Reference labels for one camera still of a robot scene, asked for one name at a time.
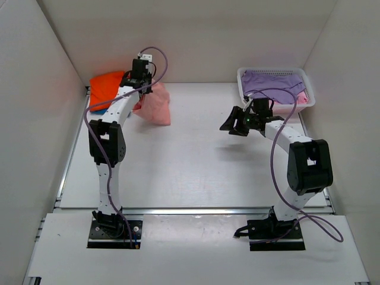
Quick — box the left aluminium rail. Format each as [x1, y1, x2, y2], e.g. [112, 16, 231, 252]
[54, 85, 90, 208]

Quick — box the front aluminium rail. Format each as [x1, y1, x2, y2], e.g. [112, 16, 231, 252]
[123, 207, 270, 216]

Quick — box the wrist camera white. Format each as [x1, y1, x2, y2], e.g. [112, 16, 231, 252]
[138, 53, 153, 62]
[243, 93, 254, 114]

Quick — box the folded orange t-shirt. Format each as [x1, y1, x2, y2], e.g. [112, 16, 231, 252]
[90, 71, 125, 112]

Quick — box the white plastic basket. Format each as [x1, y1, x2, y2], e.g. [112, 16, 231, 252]
[237, 67, 315, 113]

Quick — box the salmon pink t-shirt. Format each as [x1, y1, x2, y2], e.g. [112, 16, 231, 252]
[132, 83, 171, 126]

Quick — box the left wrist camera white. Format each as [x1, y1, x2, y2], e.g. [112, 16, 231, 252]
[138, 53, 153, 62]

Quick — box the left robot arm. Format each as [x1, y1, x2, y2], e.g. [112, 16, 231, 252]
[87, 54, 155, 238]

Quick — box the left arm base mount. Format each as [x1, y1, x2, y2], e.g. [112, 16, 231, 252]
[87, 211, 143, 250]

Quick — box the aluminium rail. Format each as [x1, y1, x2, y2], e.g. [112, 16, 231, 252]
[54, 85, 90, 208]
[123, 207, 270, 216]

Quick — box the purple t-shirt in basket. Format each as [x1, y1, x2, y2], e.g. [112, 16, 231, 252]
[241, 70, 306, 100]

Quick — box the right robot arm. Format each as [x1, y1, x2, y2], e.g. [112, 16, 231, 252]
[220, 99, 333, 238]

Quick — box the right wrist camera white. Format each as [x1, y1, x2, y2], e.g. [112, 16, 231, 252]
[243, 93, 254, 114]

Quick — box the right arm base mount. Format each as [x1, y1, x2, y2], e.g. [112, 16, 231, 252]
[233, 212, 306, 252]

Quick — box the folded blue t-shirt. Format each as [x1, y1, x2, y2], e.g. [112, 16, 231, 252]
[94, 109, 107, 114]

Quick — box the pink t-shirt in basket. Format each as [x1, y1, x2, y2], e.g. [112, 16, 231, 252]
[271, 90, 308, 105]

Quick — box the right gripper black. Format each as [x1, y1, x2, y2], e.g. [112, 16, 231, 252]
[220, 107, 258, 137]

